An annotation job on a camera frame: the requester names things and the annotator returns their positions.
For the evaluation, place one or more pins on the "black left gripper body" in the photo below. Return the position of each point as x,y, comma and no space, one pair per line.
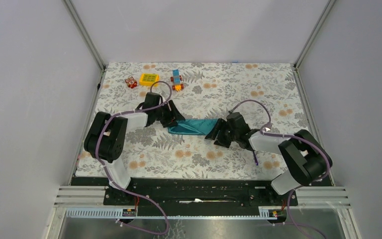
162,114

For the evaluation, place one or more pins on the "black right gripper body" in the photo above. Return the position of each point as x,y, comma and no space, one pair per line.
235,133

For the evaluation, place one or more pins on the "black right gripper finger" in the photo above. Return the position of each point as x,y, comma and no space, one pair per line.
219,131
224,138

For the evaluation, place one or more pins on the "teal cloth napkin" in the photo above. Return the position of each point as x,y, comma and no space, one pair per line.
193,127

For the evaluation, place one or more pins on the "gold purple spoon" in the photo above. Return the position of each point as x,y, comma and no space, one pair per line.
255,158

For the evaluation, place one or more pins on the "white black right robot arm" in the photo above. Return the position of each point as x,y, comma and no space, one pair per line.
305,159

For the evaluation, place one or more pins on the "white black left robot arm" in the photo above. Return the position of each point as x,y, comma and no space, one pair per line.
106,136

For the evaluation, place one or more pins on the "blue orange toy car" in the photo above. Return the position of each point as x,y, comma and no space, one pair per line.
176,80

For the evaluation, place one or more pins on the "yellow toy brick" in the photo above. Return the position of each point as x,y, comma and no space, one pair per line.
147,79

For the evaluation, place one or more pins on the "red owl toy block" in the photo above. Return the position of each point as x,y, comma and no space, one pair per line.
131,82

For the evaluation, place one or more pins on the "floral patterned table mat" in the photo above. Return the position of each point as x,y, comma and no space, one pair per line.
260,92

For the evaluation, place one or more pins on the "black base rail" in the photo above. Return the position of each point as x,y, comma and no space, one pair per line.
189,197

